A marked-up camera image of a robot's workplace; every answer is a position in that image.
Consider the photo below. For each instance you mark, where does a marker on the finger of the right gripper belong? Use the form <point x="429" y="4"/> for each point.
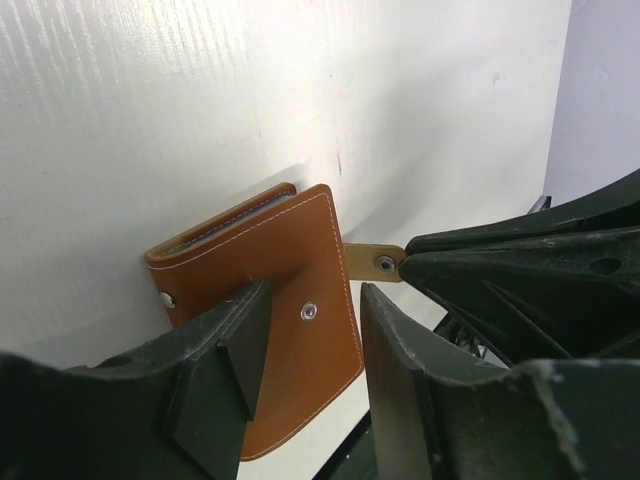
<point x="611" y="207"/>
<point x="566" y="296"/>

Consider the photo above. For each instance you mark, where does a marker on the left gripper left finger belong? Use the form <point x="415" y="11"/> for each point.
<point x="176" y="407"/>

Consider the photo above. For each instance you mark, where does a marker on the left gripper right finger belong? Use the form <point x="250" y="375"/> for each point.
<point x="439" y="412"/>

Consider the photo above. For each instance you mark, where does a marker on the brown leather card holder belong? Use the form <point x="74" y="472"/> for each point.
<point x="292" y="240"/>

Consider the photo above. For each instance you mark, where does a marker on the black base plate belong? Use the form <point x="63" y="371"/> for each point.
<point x="355" y="458"/>

